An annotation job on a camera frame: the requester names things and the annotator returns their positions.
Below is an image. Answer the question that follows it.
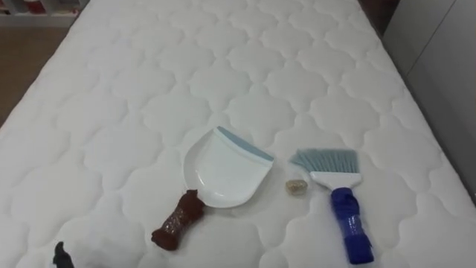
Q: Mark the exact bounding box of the white wardrobe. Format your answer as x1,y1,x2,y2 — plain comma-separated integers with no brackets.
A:
382,0,476,205

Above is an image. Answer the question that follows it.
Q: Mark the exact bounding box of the small gold crumpled wrapper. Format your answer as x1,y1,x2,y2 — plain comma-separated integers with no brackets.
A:
285,179,309,197

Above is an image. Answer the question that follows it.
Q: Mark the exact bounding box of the white quilted bed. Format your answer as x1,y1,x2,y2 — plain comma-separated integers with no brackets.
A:
0,0,476,268

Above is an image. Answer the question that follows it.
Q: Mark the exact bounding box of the white shelf unit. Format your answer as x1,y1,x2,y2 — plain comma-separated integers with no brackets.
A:
0,0,91,28

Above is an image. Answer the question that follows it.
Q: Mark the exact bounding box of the white dustpan with brown handle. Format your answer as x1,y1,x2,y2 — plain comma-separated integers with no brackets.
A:
150,125,275,252

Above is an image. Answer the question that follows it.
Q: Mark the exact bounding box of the blue handled hand brush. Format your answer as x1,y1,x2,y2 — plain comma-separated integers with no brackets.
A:
289,148,375,266

